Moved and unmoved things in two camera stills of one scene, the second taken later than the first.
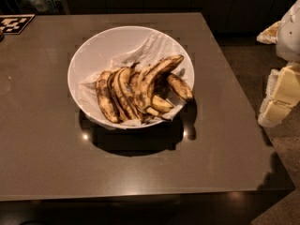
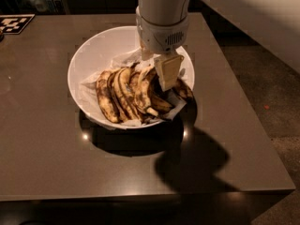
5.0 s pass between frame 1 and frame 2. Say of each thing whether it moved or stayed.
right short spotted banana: stayed
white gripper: moved
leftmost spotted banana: stayed
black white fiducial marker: stayed
